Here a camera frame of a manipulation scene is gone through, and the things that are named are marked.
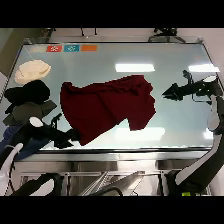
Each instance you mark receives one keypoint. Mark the silver frame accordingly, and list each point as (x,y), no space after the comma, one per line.
(100,165)

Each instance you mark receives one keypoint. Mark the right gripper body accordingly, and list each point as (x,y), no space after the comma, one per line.
(186,90)

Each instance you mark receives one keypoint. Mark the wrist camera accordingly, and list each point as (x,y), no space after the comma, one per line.
(56,120)
(187,76)

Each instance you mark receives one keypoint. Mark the black garment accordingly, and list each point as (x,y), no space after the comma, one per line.
(30,91)

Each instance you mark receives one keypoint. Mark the blue garment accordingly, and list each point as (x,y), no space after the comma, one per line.
(10,135)

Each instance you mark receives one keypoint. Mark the cream garment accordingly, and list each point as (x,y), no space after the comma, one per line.
(31,70)

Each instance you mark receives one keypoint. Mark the dark red T-shirt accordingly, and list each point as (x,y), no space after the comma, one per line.
(106,103)

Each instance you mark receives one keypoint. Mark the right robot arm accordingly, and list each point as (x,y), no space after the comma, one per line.
(196,173)

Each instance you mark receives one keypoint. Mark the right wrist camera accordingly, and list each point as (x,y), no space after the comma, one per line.
(187,76)

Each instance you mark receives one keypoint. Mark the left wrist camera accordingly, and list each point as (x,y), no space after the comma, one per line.
(56,120)

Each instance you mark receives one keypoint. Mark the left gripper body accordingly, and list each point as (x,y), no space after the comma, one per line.
(65,138)

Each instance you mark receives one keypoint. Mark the olive green garment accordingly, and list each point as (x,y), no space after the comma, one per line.
(28,111)

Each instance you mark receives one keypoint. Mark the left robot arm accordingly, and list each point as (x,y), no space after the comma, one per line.
(8,166)

